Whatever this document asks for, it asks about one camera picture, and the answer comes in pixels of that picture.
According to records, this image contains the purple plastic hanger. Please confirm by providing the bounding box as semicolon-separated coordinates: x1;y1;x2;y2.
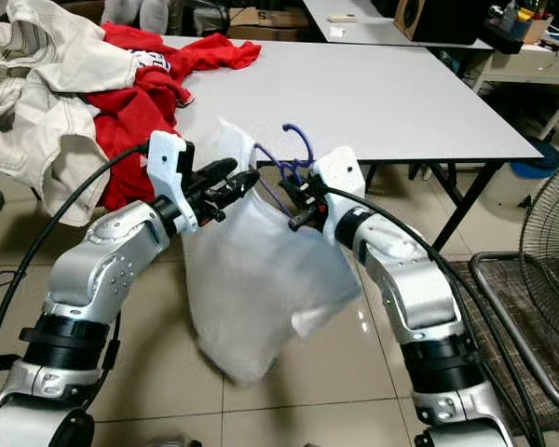
252;123;316;220

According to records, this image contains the white t-shirt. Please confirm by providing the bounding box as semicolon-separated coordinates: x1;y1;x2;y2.
182;116;364;385

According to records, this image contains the red printed t-shirt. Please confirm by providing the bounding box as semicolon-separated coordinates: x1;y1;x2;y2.
89;23;262;210

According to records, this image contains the cardboard box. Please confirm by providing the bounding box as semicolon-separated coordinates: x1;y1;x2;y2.
228;7;310;43

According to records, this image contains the long white desk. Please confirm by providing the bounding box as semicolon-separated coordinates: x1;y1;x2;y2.
303;0;497;49

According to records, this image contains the cream denim jacket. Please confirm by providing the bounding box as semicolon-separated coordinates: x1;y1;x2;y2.
0;0;136;227

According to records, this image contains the blue bucket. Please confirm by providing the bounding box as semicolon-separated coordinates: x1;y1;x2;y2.
510;140;559;180

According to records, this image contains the wooden black speaker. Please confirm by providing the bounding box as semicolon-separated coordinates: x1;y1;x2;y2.
394;0;495;46

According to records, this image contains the standing fan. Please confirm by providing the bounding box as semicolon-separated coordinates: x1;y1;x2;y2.
517;154;559;345

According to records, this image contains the white side table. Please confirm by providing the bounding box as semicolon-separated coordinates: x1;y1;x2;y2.
470;42;559;141

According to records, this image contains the black tool bag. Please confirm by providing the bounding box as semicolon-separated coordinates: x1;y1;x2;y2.
480;0;555;52

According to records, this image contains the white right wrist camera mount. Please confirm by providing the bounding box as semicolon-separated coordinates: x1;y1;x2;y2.
317;147;367;246

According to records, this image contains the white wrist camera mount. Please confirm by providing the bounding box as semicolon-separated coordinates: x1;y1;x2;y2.
317;147;367;246
144;130;197;232

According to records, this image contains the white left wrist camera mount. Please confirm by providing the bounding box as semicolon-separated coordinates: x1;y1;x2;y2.
144;130;197;232

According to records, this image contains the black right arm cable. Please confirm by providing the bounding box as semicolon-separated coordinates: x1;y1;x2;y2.
324;186;549;447

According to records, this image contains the metal frame woven chair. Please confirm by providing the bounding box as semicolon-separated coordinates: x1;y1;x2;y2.
447;251;559;434

